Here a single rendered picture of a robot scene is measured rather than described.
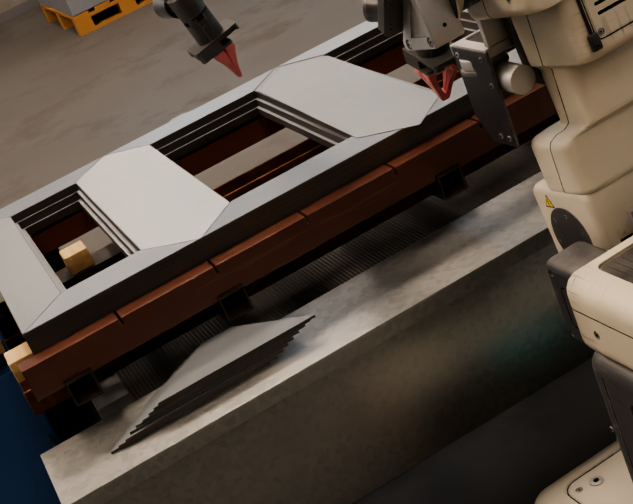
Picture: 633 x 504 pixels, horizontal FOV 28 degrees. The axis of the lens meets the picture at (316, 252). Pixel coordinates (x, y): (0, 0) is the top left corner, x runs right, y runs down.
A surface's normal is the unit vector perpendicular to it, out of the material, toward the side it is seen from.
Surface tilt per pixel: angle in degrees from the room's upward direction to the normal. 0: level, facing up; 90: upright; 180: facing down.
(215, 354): 0
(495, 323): 90
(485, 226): 0
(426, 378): 90
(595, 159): 82
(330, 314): 0
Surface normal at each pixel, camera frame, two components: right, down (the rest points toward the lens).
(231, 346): -0.36, -0.84
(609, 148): 0.35, 0.12
